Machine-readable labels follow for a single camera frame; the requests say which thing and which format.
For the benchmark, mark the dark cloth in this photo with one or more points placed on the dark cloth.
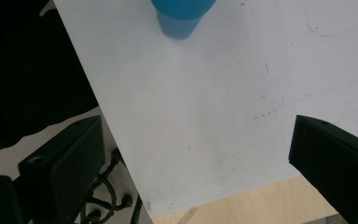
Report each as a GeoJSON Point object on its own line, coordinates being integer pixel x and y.
{"type": "Point", "coordinates": [28, 68]}

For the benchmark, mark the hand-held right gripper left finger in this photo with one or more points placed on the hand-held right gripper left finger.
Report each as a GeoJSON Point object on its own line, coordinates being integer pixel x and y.
{"type": "Point", "coordinates": [65, 165]}

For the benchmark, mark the blue cup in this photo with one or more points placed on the blue cup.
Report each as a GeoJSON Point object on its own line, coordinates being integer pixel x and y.
{"type": "Point", "coordinates": [180, 14]}

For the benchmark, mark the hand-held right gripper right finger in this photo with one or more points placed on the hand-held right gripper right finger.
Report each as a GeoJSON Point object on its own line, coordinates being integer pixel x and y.
{"type": "Point", "coordinates": [338, 165]}

